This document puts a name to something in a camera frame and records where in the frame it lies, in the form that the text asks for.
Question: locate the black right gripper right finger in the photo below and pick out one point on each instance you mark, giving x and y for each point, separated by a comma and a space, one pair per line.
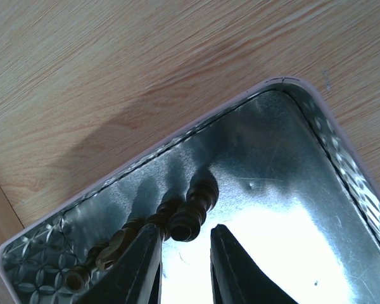
235, 277

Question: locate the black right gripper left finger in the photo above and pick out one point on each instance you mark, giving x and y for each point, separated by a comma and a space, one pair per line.
137, 275

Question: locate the dark knight piece in tin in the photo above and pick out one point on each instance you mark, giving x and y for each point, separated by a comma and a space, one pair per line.
116, 248

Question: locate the dark pawn piece in tin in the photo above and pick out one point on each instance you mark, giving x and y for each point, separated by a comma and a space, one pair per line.
77, 278

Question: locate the dark bishop piece in tin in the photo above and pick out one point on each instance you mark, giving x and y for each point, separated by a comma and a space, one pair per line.
202, 196

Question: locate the silver metal tin tray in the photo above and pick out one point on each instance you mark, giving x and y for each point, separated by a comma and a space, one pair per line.
292, 190

